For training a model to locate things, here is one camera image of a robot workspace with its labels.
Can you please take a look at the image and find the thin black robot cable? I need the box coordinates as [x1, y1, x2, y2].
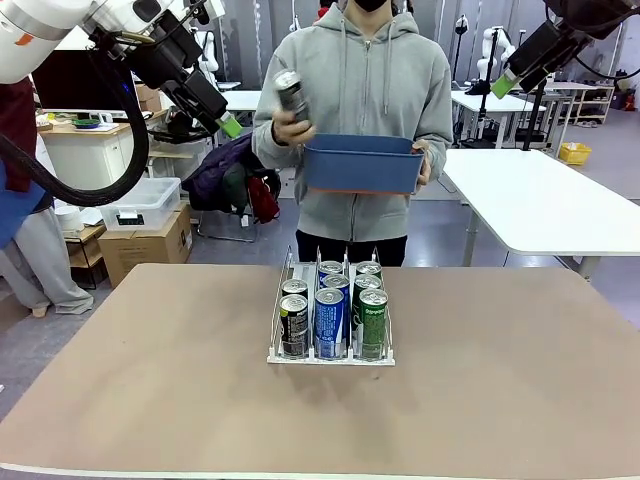
[573, 49, 640, 80]

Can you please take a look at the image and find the large white table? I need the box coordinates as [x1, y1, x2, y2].
[442, 147, 640, 281]

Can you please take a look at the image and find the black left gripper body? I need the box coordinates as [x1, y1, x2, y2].
[159, 69, 230, 136]

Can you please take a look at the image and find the yellow plastic basket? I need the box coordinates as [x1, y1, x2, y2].
[558, 141, 594, 166]

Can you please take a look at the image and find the black light stand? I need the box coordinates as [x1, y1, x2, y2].
[452, 12, 471, 91]

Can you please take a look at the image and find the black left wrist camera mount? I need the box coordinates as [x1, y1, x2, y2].
[89, 9, 206, 91]

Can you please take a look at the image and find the blue plastic tub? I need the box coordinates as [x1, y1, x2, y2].
[302, 132, 426, 196]

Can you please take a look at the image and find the white paper roll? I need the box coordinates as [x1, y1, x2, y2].
[54, 204, 86, 235]

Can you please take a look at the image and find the purple jacket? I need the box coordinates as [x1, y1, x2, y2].
[182, 132, 261, 214]

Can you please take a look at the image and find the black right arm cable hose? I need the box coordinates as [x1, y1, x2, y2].
[543, 0, 640, 40]

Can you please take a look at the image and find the red bag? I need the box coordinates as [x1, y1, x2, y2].
[247, 174, 281, 224]

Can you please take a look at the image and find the dark green garment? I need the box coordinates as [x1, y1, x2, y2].
[222, 162, 251, 216]

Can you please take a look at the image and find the clear plastic storage box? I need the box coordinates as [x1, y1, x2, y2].
[97, 175, 182, 232]

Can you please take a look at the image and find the black beverage can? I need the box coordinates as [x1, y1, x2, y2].
[281, 277, 310, 301]
[279, 293, 310, 359]
[272, 68, 311, 124]

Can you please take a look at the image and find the white wire can dispenser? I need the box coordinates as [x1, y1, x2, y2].
[266, 244, 396, 367]

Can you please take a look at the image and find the bystander in maroon top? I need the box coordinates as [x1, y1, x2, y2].
[0, 79, 95, 317]

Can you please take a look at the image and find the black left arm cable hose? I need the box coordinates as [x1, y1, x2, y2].
[0, 47, 151, 209]

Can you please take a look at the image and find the black tripod pole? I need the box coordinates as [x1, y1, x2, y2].
[522, 74, 549, 151]

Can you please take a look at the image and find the small wooden shelf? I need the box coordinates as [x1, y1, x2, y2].
[62, 222, 109, 291]

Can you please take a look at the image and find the person's left hand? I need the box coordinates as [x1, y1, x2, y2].
[410, 138, 434, 189]

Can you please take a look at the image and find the person's left forearm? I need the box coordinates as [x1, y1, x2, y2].
[424, 99, 454, 166]

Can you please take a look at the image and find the brown cardboard box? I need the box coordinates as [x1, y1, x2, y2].
[134, 82, 164, 114]

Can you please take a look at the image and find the red object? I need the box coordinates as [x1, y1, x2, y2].
[612, 87, 639, 112]

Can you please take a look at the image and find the small wooden side table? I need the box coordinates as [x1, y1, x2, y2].
[141, 147, 197, 177]

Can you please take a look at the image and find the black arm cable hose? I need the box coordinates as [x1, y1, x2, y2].
[543, 0, 640, 40]
[0, 47, 151, 209]

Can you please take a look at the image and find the person's right hand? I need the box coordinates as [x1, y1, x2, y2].
[272, 107, 319, 149]

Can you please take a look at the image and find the white cabinet desk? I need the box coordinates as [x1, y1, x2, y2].
[37, 117, 151, 211]

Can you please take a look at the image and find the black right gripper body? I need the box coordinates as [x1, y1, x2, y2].
[505, 20, 584, 94]

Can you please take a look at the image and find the wooden shelf unit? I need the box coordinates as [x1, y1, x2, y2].
[544, 79, 616, 126]

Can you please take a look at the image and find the black stand pole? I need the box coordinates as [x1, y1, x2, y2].
[477, 29, 501, 146]

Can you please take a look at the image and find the person in grey hoodie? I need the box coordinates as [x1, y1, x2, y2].
[252, 0, 454, 269]

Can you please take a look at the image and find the white background table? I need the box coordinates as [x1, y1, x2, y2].
[219, 89, 264, 114]
[449, 88, 549, 149]

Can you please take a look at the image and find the large cardboard box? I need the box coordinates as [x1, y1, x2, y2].
[97, 202, 194, 289]

